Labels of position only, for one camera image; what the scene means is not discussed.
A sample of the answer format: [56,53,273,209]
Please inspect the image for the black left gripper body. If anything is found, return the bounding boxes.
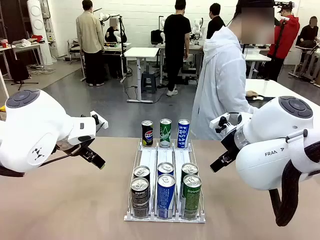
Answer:
[56,136,98,158]

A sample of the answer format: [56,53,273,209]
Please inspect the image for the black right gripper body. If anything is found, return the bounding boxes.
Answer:
[220,129,242,162]

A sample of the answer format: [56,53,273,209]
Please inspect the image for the black Pepsi can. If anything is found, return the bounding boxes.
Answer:
[133,165,151,186]
[141,120,154,148]
[130,177,150,219]

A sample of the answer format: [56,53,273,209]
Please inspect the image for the blue Pocari Sweat can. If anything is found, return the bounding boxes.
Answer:
[177,119,191,149]
[156,173,177,220]
[157,162,175,177]

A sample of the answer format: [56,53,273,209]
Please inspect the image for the person in white jacket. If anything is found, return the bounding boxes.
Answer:
[191,0,276,141]

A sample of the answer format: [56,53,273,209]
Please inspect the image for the person in beige jacket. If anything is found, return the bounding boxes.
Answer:
[75,0,106,87]

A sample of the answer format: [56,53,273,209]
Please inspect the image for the seated person in black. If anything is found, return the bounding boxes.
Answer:
[298,16,320,50]
[104,17,128,44]

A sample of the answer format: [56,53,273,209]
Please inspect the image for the person in black T-shirt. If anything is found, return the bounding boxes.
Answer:
[163,0,192,97]

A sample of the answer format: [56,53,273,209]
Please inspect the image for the person in black shirt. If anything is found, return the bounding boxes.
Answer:
[206,2,226,40]

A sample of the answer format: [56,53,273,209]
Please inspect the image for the person in red jacket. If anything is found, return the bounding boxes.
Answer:
[266,1,301,82]

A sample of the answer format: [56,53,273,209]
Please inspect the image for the green Chilsung cider can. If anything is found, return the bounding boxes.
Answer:
[180,162,199,181]
[159,118,173,148]
[182,173,202,220]

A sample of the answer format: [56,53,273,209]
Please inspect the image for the clear acrylic can rack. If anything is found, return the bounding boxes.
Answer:
[124,138,206,223]

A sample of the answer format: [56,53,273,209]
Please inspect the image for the black mouse pad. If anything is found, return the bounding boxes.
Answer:
[246,94,276,102]

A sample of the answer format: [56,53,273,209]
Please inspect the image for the large white table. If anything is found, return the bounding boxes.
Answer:
[244,78,320,112]

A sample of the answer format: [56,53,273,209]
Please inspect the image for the dark plastic stool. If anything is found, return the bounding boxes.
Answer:
[140,71,158,95]

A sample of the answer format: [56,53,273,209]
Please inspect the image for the white work desk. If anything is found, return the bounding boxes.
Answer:
[243,47,272,79]

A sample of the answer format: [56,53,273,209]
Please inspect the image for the black bag on tripod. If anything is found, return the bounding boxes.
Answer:
[7,58,40,91]

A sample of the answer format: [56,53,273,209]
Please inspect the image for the cluttered white table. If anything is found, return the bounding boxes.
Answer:
[0,41,46,81]

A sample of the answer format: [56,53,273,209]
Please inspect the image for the small white desk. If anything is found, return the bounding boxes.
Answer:
[124,47,160,104]

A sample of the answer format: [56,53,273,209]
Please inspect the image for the white tower air conditioner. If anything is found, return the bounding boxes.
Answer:
[26,0,55,65]

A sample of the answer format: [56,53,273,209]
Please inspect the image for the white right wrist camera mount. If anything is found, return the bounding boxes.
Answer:
[209,112,231,131]

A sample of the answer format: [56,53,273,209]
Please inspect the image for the black right arm cable sleeve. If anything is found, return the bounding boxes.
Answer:
[269,142,320,227]

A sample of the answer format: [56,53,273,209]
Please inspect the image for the black camera stand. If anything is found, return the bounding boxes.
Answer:
[271,17,289,60]

